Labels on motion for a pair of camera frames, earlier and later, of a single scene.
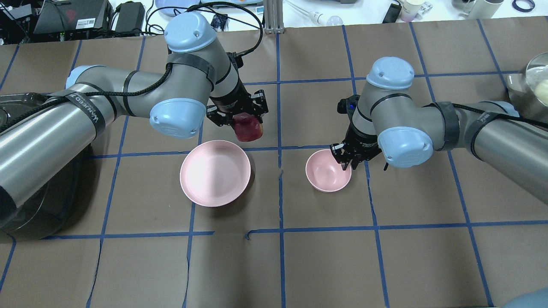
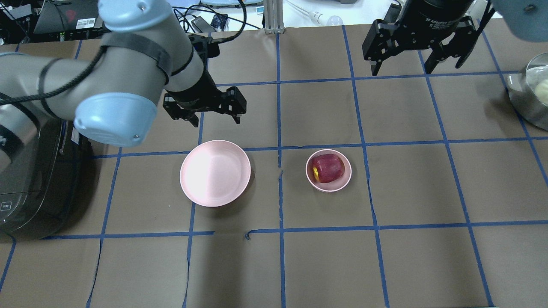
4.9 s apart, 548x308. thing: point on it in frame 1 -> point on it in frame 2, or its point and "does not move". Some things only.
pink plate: x=215 y=173 does not move
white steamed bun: x=541 y=91 does not move
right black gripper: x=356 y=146 -> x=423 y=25
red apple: x=247 y=126 -> x=327 y=168
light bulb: x=317 y=17 does not move
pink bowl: x=324 y=173 does not move
